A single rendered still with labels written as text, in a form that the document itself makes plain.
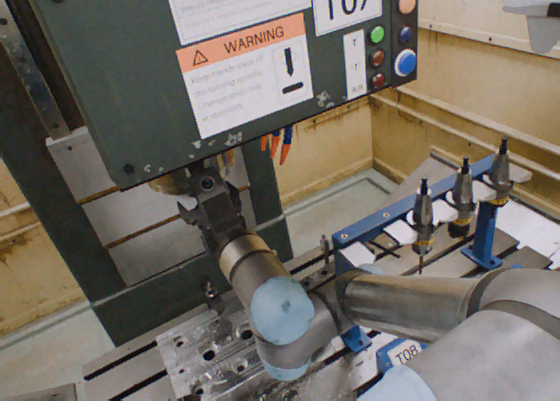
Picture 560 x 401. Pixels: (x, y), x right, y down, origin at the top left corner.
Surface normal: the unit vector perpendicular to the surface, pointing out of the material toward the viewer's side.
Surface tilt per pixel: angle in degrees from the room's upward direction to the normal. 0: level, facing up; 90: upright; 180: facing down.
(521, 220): 24
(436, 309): 61
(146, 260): 89
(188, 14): 90
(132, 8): 90
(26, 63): 90
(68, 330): 0
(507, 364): 6
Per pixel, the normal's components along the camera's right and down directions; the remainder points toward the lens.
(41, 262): 0.47, 0.44
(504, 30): -0.87, 0.39
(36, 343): -0.15, -0.81
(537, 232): -0.49, -0.58
